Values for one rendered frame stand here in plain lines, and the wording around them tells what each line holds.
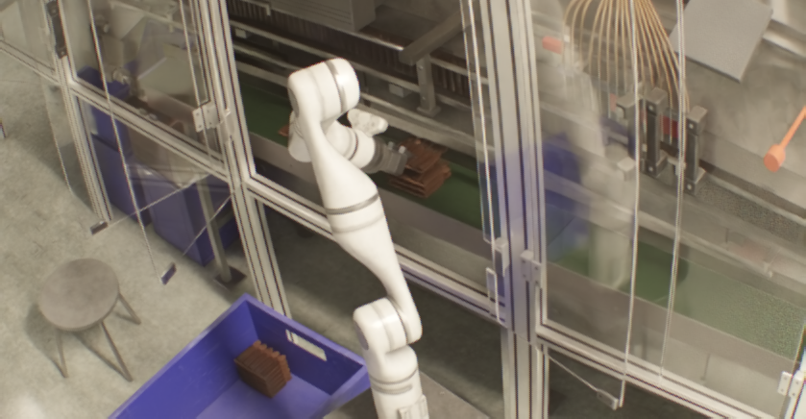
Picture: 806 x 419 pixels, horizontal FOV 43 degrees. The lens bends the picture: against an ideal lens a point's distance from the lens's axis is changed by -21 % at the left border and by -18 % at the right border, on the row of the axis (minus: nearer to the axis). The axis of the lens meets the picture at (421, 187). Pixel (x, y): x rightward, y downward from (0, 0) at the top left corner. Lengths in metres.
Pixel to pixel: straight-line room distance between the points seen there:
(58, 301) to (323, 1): 1.24
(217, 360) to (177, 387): 0.16
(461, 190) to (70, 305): 1.24
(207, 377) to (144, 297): 0.78
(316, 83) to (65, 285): 1.55
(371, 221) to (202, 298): 1.53
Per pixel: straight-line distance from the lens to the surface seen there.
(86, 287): 3.27
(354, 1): 2.55
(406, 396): 2.21
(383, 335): 2.07
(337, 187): 1.99
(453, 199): 2.58
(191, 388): 2.79
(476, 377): 3.13
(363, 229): 2.01
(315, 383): 2.85
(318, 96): 1.95
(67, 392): 3.35
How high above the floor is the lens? 2.34
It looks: 39 degrees down
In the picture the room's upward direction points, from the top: 7 degrees counter-clockwise
